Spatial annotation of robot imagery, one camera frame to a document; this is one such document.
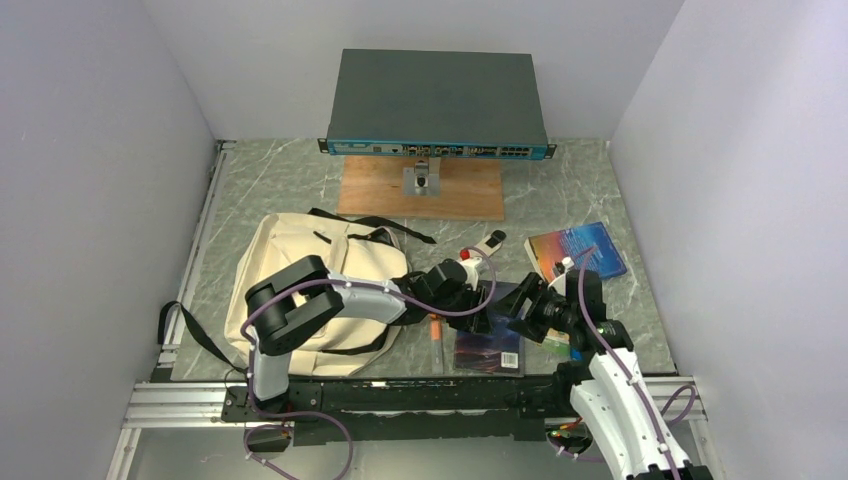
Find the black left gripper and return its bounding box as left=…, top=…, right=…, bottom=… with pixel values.
left=429, top=285, right=492, bottom=338

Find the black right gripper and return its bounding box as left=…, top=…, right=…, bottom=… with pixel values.
left=489, top=271, right=577, bottom=342

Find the beige canvas backpack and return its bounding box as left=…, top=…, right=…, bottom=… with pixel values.
left=157, top=207, right=509, bottom=379

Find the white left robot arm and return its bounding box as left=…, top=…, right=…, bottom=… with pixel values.
left=240, top=255, right=497, bottom=420

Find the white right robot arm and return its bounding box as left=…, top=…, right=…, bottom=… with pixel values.
left=494, top=270, right=712, bottom=479

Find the orange pen in pack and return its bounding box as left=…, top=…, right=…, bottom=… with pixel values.
left=430, top=314, right=444, bottom=375

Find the yellow banana toy pack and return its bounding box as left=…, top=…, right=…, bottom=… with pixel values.
left=542, top=328, right=571, bottom=359

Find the dark space notebook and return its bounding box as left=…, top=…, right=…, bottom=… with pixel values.
left=453, top=282, right=525, bottom=376

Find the orange blue paperback book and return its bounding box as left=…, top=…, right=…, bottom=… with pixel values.
left=524, top=222, right=628, bottom=282

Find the wooden base board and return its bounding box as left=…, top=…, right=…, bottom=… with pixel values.
left=336, top=156, right=505, bottom=221

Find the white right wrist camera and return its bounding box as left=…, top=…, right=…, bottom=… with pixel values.
left=549, top=257, right=575, bottom=294

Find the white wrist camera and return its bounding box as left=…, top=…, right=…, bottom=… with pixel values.
left=459, top=249, right=488, bottom=289
left=549, top=257, right=575, bottom=294

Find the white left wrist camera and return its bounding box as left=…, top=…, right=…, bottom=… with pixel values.
left=459, top=249, right=488, bottom=289

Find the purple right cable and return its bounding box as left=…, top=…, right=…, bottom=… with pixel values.
left=547, top=246, right=698, bottom=480

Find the grey metal stand bracket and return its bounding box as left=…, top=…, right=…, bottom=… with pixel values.
left=403, top=158, right=441, bottom=197

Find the grey network switch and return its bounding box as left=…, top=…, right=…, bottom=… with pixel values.
left=318, top=49, right=556, bottom=160

